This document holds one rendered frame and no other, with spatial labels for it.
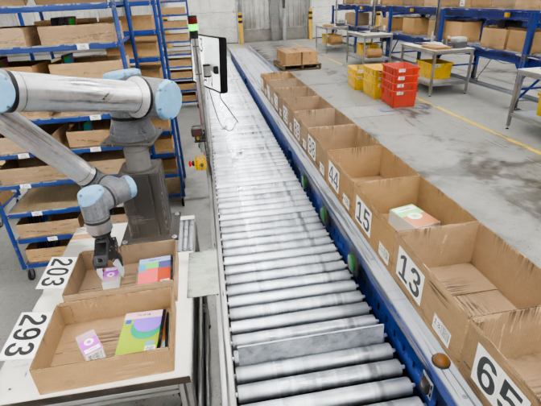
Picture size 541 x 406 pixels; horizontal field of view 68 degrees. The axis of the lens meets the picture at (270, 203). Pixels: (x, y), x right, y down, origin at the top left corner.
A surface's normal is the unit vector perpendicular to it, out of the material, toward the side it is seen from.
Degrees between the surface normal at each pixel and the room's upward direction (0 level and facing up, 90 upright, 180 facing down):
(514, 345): 89
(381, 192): 89
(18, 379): 0
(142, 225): 90
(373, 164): 90
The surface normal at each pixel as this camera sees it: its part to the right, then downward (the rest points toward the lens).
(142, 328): -0.04, -0.89
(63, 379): 0.18, 0.46
